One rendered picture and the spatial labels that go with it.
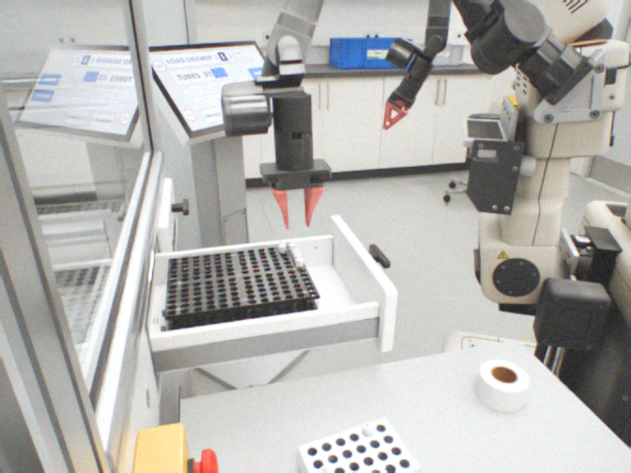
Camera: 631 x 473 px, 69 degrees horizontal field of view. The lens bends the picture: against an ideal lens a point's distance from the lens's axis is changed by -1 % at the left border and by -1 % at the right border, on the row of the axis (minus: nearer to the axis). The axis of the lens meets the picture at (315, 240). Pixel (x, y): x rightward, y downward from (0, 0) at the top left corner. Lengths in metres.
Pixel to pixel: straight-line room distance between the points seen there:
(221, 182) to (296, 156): 1.00
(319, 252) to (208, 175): 0.84
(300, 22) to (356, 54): 3.24
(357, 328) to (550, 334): 0.57
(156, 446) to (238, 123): 0.40
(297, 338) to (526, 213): 0.64
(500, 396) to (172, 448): 0.46
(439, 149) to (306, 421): 3.72
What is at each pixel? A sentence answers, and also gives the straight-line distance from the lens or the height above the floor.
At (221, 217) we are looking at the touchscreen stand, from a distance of 1.70.
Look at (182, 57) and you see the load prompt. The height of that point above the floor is 1.16.
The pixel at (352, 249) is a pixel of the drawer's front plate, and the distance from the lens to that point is 0.78.
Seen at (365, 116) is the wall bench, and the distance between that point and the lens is 3.91.
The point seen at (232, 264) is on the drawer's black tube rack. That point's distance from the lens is 0.79.
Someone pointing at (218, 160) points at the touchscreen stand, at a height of 0.83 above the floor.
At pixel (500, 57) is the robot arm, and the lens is 0.89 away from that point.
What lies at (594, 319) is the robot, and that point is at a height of 0.70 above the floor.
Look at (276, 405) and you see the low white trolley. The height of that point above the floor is 0.76.
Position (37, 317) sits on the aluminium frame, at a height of 1.14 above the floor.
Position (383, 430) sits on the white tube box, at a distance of 0.66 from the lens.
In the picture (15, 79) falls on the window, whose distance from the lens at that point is 0.35.
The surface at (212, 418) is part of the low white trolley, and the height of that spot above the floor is 0.76.
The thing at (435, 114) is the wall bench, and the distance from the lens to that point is 4.16.
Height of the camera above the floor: 1.27
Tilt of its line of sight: 26 degrees down
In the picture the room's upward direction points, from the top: straight up
